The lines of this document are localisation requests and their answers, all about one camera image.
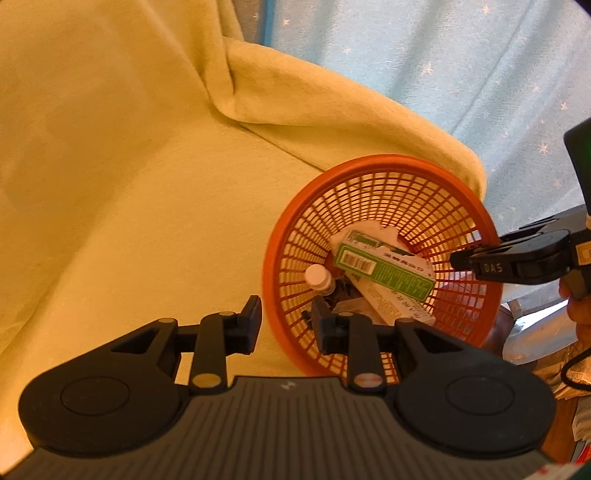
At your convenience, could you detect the small white pill bottle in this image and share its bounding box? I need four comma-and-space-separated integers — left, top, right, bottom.
304, 264, 335, 296

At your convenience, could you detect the light blue star curtain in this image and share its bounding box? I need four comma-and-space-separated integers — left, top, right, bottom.
235, 0, 590, 233

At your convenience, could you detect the green white medicine box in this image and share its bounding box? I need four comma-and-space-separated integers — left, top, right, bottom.
331, 228, 436, 302

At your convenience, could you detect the brown cloth pile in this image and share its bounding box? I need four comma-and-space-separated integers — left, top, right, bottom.
501, 290, 591, 444

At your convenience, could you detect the yellow blanket sofa cover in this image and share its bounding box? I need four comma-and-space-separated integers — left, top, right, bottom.
1, 1, 486, 469

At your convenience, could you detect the black cable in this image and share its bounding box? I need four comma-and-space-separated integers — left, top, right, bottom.
560, 339, 591, 393

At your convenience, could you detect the orange plastic mesh basket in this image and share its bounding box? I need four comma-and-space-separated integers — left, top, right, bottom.
263, 154, 503, 377

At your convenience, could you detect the person right hand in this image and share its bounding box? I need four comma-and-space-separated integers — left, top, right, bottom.
559, 278, 591, 348

